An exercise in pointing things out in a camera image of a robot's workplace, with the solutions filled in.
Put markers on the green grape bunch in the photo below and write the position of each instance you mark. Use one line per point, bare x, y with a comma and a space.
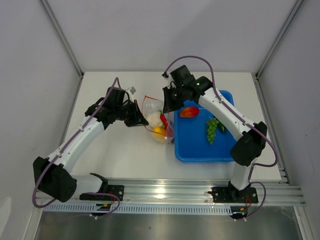
211, 127

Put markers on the white slotted cable duct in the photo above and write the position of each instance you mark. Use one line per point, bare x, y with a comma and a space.
132, 208

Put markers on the red orange mango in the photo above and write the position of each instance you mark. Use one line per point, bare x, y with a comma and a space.
189, 112

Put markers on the white cauliflower with leaves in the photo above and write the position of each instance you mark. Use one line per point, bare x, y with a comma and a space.
154, 119

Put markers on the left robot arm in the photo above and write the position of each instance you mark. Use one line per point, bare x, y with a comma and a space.
52, 175

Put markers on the orange yellow bell pepper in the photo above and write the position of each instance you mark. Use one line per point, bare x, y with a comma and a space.
159, 134

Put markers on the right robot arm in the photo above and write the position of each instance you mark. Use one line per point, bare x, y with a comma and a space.
250, 137

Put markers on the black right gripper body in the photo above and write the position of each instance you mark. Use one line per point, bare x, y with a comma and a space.
174, 98

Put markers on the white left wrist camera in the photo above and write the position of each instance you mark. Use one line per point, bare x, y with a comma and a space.
131, 90

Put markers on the corner frame post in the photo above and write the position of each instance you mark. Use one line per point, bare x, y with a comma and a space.
285, 28
53, 21

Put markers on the green cucumber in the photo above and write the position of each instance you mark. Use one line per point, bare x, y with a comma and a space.
221, 127

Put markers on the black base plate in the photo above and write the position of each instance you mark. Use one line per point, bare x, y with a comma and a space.
228, 194
106, 193

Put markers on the right corner frame post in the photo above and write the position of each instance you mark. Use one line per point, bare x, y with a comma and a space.
285, 28

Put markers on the red chili pepper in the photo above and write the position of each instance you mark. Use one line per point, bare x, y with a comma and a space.
164, 120

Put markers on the aluminium frame rail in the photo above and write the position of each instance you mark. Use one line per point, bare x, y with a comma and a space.
195, 192

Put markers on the left corner frame post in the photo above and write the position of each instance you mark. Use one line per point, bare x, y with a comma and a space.
53, 21

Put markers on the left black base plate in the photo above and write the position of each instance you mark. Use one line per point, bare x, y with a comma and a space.
106, 193

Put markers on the clear zip top bag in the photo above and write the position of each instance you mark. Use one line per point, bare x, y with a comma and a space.
151, 104

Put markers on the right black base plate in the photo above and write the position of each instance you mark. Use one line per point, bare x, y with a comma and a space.
228, 194

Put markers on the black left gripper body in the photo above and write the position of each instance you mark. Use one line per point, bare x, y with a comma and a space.
130, 114

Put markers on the blue plastic bin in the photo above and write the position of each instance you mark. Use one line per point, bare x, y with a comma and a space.
191, 144

